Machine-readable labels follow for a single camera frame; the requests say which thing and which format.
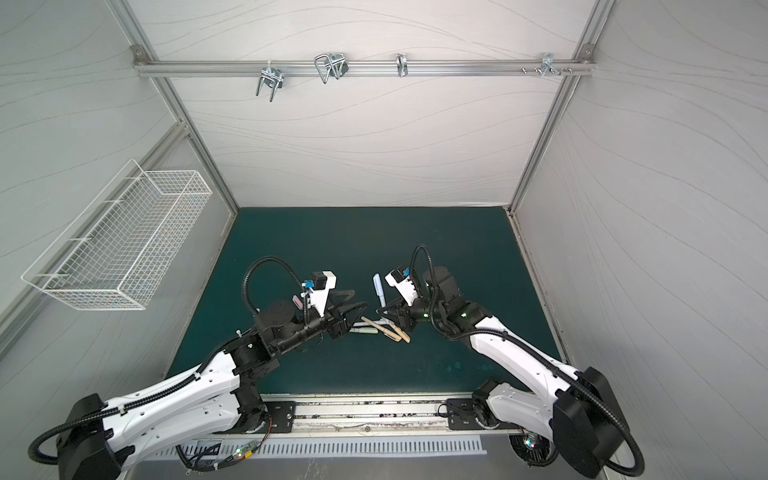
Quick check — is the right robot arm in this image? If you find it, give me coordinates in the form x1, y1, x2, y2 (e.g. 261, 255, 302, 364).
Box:
380, 267, 646, 479

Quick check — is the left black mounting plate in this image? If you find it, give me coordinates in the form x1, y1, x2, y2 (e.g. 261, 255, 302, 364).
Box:
238, 401, 297, 434

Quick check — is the small metal bracket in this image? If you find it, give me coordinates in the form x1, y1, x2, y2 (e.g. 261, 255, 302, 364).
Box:
395, 53, 408, 78

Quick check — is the white slotted cable duct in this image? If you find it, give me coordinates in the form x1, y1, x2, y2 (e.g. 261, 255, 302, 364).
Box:
149, 436, 488, 461

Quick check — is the black mounting plate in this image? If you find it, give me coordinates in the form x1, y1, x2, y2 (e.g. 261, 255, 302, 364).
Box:
437, 398, 519, 431
238, 401, 297, 434

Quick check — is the lavender white pen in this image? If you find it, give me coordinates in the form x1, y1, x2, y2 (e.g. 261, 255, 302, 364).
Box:
372, 273, 387, 307

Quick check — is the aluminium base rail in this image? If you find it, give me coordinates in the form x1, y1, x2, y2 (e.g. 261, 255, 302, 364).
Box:
119, 392, 614, 442

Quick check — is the green table mat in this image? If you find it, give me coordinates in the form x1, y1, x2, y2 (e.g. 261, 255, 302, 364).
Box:
170, 207, 558, 395

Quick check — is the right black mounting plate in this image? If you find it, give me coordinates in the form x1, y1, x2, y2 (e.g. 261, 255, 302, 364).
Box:
437, 398, 519, 431

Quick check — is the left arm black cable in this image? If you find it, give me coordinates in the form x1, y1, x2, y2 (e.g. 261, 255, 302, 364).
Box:
175, 413, 274, 474

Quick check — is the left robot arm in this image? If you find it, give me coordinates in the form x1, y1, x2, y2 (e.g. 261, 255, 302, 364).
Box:
27, 290, 367, 479

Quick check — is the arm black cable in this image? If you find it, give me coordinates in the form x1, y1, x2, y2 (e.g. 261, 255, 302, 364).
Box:
175, 413, 274, 474
509, 431, 559, 469

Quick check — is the aluminium crossbar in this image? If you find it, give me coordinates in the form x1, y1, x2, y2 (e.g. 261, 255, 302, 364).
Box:
134, 57, 597, 78

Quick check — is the white wire basket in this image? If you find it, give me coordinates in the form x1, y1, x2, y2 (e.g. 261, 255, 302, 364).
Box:
21, 159, 212, 311

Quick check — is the metal hook bracket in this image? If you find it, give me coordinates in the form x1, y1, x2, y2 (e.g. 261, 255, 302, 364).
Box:
520, 53, 573, 77

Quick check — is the metal U-bolt clamp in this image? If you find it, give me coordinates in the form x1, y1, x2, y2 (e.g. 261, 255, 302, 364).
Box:
255, 65, 284, 102

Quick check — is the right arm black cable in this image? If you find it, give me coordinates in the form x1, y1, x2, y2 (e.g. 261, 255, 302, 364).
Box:
509, 431, 559, 469

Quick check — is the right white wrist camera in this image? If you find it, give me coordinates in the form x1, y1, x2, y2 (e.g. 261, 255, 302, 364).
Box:
385, 267, 419, 306

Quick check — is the light green pen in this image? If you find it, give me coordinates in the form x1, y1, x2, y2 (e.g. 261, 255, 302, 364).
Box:
349, 327, 379, 335

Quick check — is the metal U-bolt hook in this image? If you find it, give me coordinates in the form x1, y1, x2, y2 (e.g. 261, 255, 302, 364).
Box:
314, 52, 349, 84

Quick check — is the yellow beige pen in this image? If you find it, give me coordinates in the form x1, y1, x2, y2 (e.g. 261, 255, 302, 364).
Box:
361, 316, 403, 342

